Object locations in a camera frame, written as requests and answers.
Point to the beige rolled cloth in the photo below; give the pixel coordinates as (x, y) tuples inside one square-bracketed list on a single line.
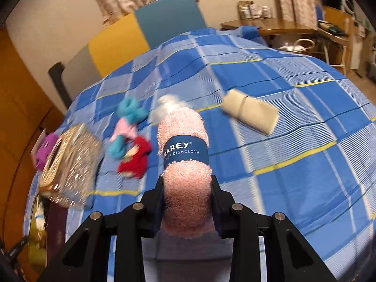
[(249, 111)]

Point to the wooden table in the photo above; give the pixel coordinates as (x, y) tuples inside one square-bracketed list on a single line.
[(270, 26)]

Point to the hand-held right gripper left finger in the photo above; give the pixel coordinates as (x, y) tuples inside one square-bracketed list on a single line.
[(152, 208)]

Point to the white round fan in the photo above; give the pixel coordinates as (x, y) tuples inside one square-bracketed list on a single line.
[(349, 6)]

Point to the purple carton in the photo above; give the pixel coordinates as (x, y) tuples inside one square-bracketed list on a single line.
[(45, 149)]

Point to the pink and teal sock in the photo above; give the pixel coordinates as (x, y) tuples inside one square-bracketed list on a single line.
[(122, 135)]

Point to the wooden wardrobe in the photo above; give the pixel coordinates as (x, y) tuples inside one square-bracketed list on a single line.
[(17, 123)]

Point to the grey yellow blue headboard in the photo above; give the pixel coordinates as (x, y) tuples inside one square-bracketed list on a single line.
[(117, 41)]

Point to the green and black tool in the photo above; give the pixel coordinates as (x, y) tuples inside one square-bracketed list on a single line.
[(329, 28)]

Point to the ornate silver tissue box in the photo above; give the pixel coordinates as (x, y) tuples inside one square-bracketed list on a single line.
[(70, 167)]

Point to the white shelf unit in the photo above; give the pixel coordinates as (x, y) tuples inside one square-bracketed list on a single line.
[(361, 44)]

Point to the red plush sock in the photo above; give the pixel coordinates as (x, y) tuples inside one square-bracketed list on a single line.
[(135, 158)]

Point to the white fluffy ball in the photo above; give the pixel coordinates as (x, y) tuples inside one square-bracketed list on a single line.
[(167, 105)]

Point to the yellow wooden chair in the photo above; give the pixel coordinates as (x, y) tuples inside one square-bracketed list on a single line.
[(335, 14)]

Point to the pink dishcloth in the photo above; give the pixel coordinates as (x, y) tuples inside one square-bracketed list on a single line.
[(185, 188)]

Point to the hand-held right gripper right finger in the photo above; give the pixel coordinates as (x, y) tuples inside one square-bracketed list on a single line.
[(220, 211)]

